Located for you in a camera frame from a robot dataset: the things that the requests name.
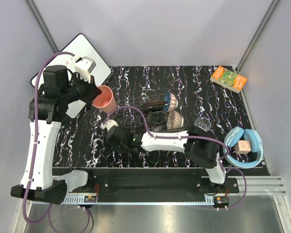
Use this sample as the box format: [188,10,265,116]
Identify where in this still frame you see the pink plastic cup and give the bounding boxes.
[92,85,117,114]

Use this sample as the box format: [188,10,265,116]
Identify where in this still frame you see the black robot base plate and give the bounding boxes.
[52,167,239,194]

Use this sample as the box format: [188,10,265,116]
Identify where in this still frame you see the blue orange patterned bowl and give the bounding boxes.
[163,92,178,112]

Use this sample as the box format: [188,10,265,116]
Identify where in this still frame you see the purple cable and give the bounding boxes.
[101,105,247,211]
[22,51,95,233]

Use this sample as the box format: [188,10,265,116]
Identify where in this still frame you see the light blue headphones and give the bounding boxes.
[224,126,263,169]

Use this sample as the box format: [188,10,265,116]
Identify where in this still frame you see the red floral plate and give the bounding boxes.
[141,100,167,108]

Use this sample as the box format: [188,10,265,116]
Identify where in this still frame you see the orange green book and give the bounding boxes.
[210,66,247,94]

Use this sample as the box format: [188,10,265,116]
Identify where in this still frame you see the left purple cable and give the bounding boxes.
[22,51,95,233]

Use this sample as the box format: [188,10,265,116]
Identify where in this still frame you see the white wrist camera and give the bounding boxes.
[71,55,96,83]
[101,119,118,131]

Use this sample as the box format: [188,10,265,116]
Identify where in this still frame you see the clear drinking glass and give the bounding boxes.
[194,117,211,132]

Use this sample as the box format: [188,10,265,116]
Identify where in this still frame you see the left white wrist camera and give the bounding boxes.
[71,55,96,83]

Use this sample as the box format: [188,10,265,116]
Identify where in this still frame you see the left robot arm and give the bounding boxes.
[11,65,101,205]

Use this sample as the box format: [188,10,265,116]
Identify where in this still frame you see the small pink white plug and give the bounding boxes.
[234,140,251,154]

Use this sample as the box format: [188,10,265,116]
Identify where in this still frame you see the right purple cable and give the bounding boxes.
[101,105,247,211]

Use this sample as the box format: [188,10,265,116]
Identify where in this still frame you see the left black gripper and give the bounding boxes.
[62,71,101,103]

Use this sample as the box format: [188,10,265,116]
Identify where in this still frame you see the brown patterned ceramic bowl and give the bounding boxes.
[167,110,184,130]

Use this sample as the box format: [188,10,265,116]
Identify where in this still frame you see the clear glass square plate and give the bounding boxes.
[146,111,168,133]

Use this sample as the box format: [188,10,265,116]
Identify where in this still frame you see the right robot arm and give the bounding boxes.
[107,124,228,193]

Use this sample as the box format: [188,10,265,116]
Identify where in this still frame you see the wire dish rack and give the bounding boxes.
[111,88,188,133]

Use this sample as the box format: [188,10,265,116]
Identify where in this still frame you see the white whiteboard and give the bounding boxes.
[31,34,111,122]

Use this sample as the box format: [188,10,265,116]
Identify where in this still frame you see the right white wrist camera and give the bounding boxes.
[101,119,118,131]

